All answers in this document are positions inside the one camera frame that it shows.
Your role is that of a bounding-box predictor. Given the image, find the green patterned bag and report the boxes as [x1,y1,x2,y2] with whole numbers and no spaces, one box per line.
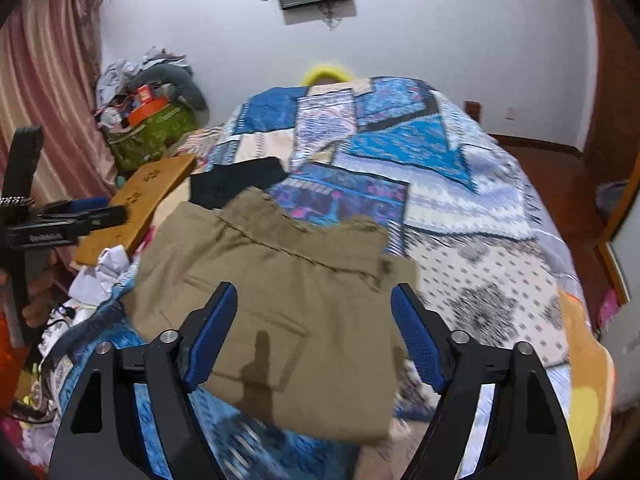
[107,105,196,173]

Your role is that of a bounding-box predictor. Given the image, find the wooden board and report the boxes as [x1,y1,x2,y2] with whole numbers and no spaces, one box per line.
[71,154,197,271]

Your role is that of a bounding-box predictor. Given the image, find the black cable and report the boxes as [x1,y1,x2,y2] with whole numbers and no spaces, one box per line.
[320,0,345,29]

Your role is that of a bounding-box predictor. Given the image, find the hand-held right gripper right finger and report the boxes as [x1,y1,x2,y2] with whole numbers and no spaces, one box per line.
[390,282,581,480]

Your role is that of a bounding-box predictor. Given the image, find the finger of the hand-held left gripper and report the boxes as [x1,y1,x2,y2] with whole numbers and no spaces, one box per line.
[39,199,115,221]
[74,206,129,235]

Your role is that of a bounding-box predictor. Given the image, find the black cloth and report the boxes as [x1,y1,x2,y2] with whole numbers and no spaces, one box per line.
[189,156,288,211]

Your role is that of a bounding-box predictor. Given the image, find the white crumpled cloth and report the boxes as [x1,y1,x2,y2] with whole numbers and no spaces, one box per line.
[69,245,132,307]

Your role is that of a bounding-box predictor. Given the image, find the printed white cloth pile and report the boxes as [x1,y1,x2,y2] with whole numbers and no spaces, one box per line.
[0,300,103,441]

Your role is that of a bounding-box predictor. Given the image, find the orange box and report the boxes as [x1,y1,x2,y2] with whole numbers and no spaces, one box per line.
[127,96,168,126]

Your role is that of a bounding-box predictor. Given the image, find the patchwork bedspread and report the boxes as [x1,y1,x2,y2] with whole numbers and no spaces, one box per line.
[50,76,616,480]

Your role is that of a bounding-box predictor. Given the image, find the yellow ring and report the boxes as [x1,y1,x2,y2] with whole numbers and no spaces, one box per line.
[302,62,354,86]

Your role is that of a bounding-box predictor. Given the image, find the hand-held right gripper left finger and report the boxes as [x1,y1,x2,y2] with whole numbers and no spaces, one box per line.
[47,281,238,480]

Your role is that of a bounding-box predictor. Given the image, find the khaki pants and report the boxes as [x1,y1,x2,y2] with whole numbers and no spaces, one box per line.
[120,187,418,445]

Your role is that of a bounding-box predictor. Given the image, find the striped pink curtain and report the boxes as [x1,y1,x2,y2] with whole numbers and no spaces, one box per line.
[0,0,118,211]

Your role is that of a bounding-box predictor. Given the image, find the person's left hand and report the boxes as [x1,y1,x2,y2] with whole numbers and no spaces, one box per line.
[22,280,56,328]

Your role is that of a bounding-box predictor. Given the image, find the striped cloth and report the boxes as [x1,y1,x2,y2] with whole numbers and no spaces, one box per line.
[175,127,226,156]

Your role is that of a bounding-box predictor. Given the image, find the grey bag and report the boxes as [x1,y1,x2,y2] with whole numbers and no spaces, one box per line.
[597,180,629,222]

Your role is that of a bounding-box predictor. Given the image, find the pink object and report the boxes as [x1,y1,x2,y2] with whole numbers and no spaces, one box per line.
[597,287,618,333]

